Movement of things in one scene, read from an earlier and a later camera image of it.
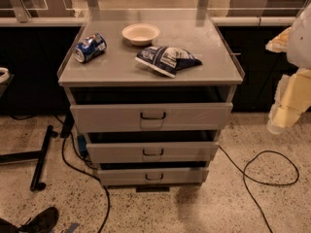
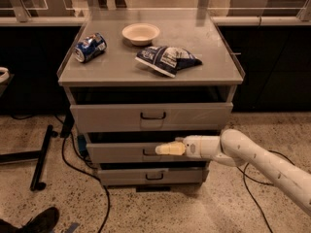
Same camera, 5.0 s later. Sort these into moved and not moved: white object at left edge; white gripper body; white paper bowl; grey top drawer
Moved: white gripper body
Not moved: white paper bowl; white object at left edge; grey top drawer
